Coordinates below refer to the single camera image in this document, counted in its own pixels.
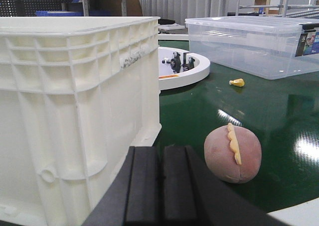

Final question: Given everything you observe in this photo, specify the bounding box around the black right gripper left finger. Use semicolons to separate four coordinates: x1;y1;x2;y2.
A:
83;146;160;226

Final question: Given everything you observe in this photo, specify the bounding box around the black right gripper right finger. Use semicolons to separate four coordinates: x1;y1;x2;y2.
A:
163;145;284;226

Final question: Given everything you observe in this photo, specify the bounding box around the pink round plush toy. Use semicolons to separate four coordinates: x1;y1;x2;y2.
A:
204;123;262;184

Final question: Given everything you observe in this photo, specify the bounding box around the white plastic tote crate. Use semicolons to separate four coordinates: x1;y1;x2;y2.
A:
0;16;161;226

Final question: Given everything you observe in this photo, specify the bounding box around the wooden box in background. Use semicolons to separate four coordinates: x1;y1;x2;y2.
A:
254;0;280;15

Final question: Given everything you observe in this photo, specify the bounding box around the white round conveyor hub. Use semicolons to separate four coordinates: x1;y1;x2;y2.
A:
158;47;210;90

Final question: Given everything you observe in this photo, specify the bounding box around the small yellow toy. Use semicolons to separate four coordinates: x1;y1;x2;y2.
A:
229;78;245;87

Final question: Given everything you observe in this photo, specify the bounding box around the black bearing mechanism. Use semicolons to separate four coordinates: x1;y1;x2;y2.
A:
161;52;195;74

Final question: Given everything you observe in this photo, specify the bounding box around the clear plastic storage bin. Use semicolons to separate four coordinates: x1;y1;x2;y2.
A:
185;15;319;80

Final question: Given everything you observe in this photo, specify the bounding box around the blue bin on rack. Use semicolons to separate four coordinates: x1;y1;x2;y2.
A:
35;10;83;16

